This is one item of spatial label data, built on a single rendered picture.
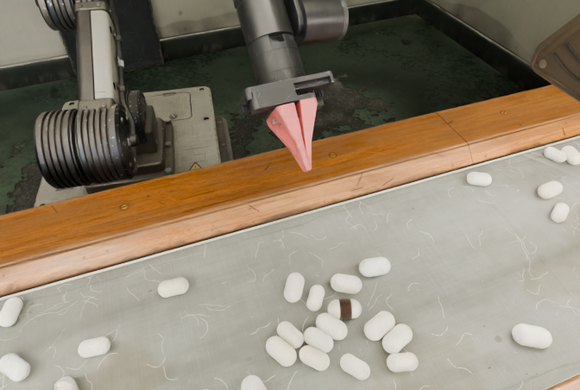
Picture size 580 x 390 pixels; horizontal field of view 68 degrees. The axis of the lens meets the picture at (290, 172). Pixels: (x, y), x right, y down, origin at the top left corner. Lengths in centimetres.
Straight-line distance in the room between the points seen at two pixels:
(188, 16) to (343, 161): 193
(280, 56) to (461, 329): 36
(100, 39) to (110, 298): 45
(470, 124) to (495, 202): 15
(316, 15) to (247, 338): 37
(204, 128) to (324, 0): 71
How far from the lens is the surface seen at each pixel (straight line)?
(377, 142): 68
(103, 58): 80
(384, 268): 54
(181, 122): 123
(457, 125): 76
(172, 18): 247
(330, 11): 55
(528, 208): 69
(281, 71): 49
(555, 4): 236
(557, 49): 33
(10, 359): 55
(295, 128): 47
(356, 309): 50
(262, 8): 51
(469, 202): 66
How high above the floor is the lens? 119
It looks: 44 degrees down
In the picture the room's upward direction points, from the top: straight up
